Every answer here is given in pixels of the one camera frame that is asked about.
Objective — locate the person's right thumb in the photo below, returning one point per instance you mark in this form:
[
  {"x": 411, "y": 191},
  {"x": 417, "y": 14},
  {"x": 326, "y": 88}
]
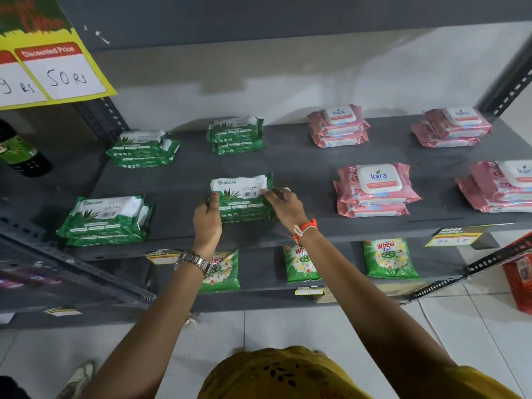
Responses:
[{"x": 272, "y": 196}]

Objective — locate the dark bottle with green label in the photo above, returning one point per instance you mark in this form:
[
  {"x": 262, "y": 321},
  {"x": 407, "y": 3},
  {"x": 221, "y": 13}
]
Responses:
[{"x": 23, "y": 153}]

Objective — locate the silver wristwatch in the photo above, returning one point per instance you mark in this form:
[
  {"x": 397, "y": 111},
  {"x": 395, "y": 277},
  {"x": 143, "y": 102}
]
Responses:
[{"x": 195, "y": 260}]

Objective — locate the grey metal shelf rack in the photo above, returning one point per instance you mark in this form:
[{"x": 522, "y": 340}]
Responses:
[
  {"x": 41, "y": 203},
  {"x": 307, "y": 166}
]

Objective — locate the red packet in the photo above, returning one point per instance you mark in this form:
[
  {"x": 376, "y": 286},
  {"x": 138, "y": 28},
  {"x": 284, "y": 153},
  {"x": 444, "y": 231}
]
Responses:
[{"x": 519, "y": 282}]

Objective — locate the person's left hand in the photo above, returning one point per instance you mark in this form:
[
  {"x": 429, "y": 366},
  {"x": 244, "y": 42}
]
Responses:
[{"x": 207, "y": 228}]

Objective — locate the yellow shelf price label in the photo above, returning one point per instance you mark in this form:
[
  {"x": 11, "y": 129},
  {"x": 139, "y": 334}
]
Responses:
[
  {"x": 453, "y": 237},
  {"x": 62, "y": 312},
  {"x": 309, "y": 291},
  {"x": 160, "y": 256}
]

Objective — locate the white shoe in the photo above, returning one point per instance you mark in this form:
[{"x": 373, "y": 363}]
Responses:
[{"x": 77, "y": 380}]

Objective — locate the person's left thumb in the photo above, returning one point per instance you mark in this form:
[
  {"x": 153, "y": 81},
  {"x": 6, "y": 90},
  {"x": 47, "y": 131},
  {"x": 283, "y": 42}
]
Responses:
[{"x": 213, "y": 200}]

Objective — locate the person's left forearm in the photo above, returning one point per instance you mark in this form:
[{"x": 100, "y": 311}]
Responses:
[{"x": 158, "y": 328}]

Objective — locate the person's right forearm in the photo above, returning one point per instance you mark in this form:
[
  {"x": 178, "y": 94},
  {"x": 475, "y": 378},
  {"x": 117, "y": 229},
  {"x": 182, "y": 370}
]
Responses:
[{"x": 353, "y": 295}]

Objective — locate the yellow discount price sign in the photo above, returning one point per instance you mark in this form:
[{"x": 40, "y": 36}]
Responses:
[{"x": 62, "y": 70}]

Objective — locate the green detergent powder packet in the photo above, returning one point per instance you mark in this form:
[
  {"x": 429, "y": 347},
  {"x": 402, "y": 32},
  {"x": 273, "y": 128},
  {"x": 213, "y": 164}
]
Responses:
[
  {"x": 222, "y": 274},
  {"x": 388, "y": 259},
  {"x": 301, "y": 265}
]

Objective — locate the green wet wipes pack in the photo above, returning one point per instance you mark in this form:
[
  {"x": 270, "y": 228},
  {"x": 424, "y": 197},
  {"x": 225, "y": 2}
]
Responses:
[
  {"x": 241, "y": 199},
  {"x": 235, "y": 129},
  {"x": 239, "y": 148},
  {"x": 141, "y": 144},
  {"x": 249, "y": 218},
  {"x": 99, "y": 218},
  {"x": 112, "y": 240},
  {"x": 143, "y": 162}
]

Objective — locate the orange thread wristband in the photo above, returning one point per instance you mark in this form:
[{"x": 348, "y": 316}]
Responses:
[{"x": 307, "y": 225}]

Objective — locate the person's right hand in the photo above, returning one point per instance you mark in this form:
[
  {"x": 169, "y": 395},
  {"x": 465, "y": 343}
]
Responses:
[{"x": 291, "y": 211}]

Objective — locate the pink wet wipes pack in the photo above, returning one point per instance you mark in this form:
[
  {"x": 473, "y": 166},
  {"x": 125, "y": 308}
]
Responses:
[
  {"x": 338, "y": 141},
  {"x": 338, "y": 118},
  {"x": 490, "y": 205},
  {"x": 507, "y": 178},
  {"x": 374, "y": 210},
  {"x": 459, "y": 120},
  {"x": 440, "y": 142},
  {"x": 378, "y": 182}
]

